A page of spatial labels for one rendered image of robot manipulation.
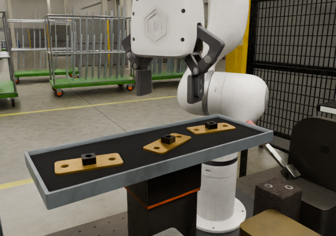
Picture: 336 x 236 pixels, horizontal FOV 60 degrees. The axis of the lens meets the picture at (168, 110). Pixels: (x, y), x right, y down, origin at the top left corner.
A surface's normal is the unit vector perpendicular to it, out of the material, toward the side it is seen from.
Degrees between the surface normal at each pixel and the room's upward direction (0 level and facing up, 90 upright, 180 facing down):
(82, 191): 90
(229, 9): 78
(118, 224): 0
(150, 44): 90
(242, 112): 94
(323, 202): 0
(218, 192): 93
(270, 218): 0
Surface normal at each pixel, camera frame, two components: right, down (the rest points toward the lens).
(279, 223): 0.00, -0.97
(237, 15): 0.31, 0.09
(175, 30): -0.51, 0.20
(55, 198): 0.56, 0.21
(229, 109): -0.46, 0.51
